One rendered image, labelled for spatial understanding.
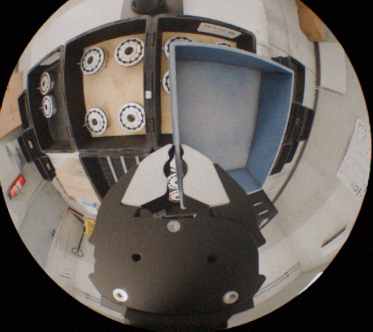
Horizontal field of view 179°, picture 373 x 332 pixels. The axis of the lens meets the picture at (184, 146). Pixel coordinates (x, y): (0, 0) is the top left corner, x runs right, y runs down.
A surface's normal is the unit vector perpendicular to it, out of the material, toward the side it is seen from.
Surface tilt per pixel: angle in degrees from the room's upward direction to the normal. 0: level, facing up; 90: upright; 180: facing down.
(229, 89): 1
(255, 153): 89
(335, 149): 90
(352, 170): 90
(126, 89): 0
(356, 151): 90
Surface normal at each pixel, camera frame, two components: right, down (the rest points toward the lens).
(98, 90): 0.13, 0.48
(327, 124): -0.99, 0.08
